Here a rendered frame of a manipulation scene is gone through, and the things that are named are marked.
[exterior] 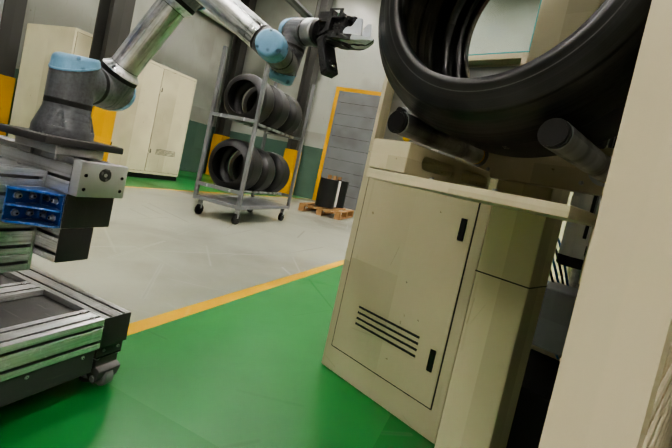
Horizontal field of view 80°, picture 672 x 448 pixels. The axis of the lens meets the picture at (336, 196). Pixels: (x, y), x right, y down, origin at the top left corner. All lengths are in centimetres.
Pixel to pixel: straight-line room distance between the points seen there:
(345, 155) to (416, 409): 943
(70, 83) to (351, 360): 131
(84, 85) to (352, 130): 963
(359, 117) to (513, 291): 983
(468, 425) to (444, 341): 35
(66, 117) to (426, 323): 124
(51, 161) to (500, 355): 121
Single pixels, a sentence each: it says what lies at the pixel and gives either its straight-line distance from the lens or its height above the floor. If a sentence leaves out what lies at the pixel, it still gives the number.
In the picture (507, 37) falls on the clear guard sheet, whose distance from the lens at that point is 151.
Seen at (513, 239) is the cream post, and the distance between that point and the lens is 104.
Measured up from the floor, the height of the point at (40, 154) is 66.
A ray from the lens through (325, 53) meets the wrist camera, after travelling 113.
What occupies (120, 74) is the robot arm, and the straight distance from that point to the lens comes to 142.
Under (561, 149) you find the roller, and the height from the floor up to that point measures 88.
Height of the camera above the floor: 77
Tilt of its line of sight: 3 degrees down
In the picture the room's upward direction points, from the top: 12 degrees clockwise
